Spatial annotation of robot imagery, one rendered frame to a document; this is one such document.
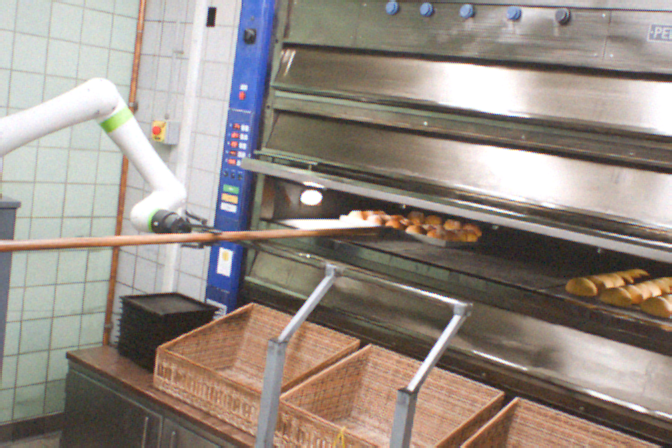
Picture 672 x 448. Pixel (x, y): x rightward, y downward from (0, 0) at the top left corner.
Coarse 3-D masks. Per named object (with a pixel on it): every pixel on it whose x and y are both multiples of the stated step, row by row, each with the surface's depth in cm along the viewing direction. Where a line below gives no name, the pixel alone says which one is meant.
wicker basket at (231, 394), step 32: (224, 320) 324; (256, 320) 332; (288, 320) 323; (160, 352) 300; (192, 352) 314; (224, 352) 328; (256, 352) 329; (288, 352) 319; (320, 352) 311; (352, 352) 301; (160, 384) 300; (192, 384) 309; (224, 384) 281; (256, 384) 319; (288, 384) 275; (224, 416) 281; (256, 416) 286
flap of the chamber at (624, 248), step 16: (288, 176) 307; (304, 176) 303; (352, 192) 289; (368, 192) 285; (384, 192) 281; (416, 208) 294; (432, 208) 269; (448, 208) 265; (496, 224) 262; (512, 224) 251; (528, 224) 248; (576, 240) 238; (592, 240) 236; (608, 240) 233; (640, 256) 233; (656, 256) 224
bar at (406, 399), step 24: (240, 240) 291; (312, 264) 271; (384, 288) 254; (408, 288) 248; (456, 312) 236; (288, 336) 254; (432, 360) 228; (264, 384) 253; (264, 408) 254; (408, 408) 221; (264, 432) 254; (408, 432) 223
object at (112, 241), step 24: (0, 240) 217; (24, 240) 221; (48, 240) 227; (72, 240) 232; (96, 240) 238; (120, 240) 244; (144, 240) 251; (168, 240) 258; (192, 240) 266; (216, 240) 274
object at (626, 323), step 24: (312, 240) 320; (336, 240) 313; (384, 264) 299; (408, 264) 293; (432, 264) 290; (480, 288) 275; (504, 288) 269; (576, 312) 254; (600, 312) 250; (648, 336) 241
